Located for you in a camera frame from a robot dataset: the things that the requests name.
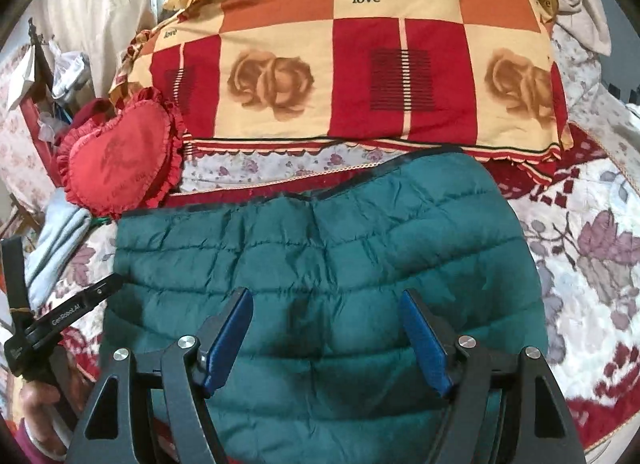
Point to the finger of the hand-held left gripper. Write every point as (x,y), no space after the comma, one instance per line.
(15,279)
(109,284)

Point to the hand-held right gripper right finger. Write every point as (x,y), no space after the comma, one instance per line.
(425,339)

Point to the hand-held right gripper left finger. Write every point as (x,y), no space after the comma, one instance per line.
(227,339)

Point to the green puffer jacket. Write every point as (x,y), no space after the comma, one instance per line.
(325,269)

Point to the person's left forearm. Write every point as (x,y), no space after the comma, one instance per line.
(37,451)

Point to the person's left hand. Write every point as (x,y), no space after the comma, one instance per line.
(40,401)

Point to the light blue cloth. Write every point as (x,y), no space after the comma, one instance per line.
(60,254)

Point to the white bangle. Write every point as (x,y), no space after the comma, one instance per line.
(47,435)

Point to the red heart-shaped frilled cushion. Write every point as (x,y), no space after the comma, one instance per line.
(120,159)

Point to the white crumpled bag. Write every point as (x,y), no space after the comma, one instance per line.
(70,69)

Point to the checked rose print pillow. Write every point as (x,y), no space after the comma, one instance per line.
(350,94)

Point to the white blanket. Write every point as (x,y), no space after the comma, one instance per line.
(110,19)

